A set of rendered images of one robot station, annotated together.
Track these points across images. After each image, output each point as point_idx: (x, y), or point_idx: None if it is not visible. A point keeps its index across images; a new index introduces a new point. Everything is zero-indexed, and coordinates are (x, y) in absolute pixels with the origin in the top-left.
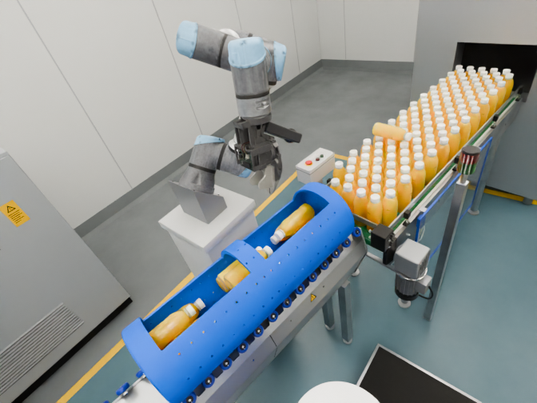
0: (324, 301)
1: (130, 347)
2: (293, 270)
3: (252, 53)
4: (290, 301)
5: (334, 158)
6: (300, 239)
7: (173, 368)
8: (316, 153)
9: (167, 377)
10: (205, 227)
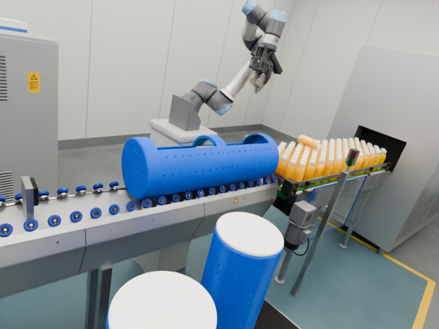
0: None
1: (139, 140)
2: (238, 162)
3: (283, 16)
4: (224, 190)
5: None
6: (248, 148)
7: (160, 162)
8: None
9: (155, 164)
10: (183, 131)
